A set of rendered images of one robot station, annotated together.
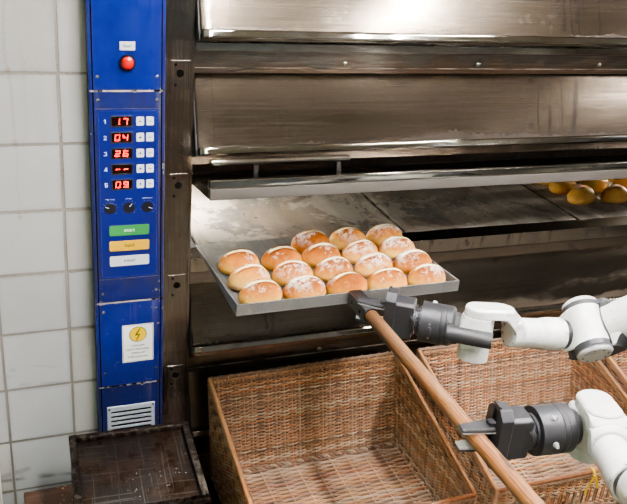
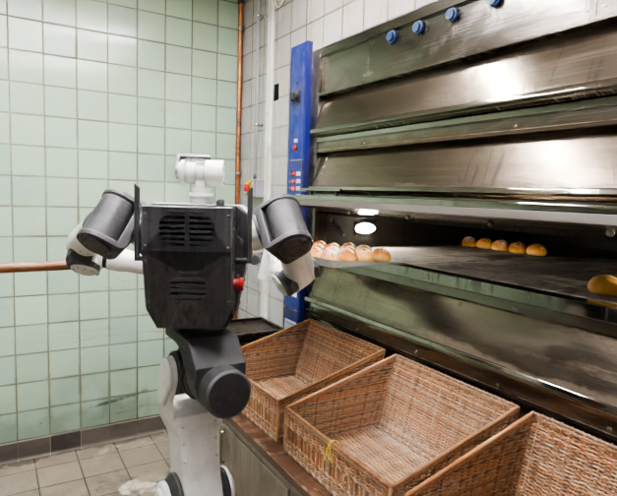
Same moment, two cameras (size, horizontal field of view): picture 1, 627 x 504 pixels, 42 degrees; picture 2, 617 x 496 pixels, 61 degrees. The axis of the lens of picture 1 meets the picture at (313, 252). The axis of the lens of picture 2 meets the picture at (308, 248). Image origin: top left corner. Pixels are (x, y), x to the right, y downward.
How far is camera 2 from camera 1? 265 cm
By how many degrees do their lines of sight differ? 80
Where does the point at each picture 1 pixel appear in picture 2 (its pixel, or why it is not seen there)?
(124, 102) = (294, 164)
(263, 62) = (337, 145)
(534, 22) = (452, 98)
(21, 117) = (279, 173)
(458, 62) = (414, 136)
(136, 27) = (297, 132)
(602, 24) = (505, 89)
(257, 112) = (335, 171)
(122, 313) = not seen: hidden behind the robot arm
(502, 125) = (439, 179)
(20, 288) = not seen: hidden behind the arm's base
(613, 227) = (559, 299)
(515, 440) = not seen: hidden behind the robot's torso
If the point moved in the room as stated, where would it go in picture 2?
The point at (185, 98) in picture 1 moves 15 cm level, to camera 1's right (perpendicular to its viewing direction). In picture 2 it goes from (314, 164) to (320, 163)
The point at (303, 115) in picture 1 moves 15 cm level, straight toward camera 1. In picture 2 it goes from (348, 172) to (314, 171)
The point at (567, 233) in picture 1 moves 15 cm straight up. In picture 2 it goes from (508, 291) to (512, 241)
